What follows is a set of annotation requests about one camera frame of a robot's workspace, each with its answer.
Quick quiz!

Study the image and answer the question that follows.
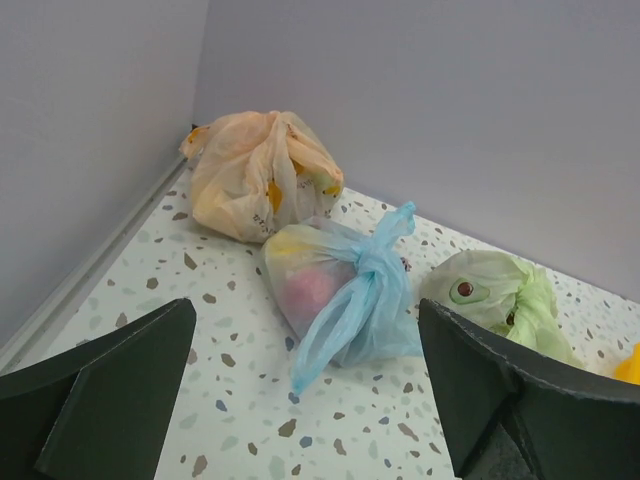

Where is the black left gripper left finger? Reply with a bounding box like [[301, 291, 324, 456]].
[[1, 298, 196, 479]]

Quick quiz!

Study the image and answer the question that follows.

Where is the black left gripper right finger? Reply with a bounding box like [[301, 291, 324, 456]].
[[418, 299, 639, 479]]

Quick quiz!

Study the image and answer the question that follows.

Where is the light blue plastic bag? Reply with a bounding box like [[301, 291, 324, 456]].
[[262, 202, 422, 394]]

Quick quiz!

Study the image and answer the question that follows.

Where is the green avocado plastic bag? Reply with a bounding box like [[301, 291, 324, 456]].
[[419, 250, 582, 368]]

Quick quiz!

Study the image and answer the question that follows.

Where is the orange plastic bag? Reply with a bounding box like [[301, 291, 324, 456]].
[[180, 111, 344, 243]]

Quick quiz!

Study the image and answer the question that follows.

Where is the yellow plastic tray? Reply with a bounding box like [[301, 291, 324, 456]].
[[614, 343, 640, 385]]

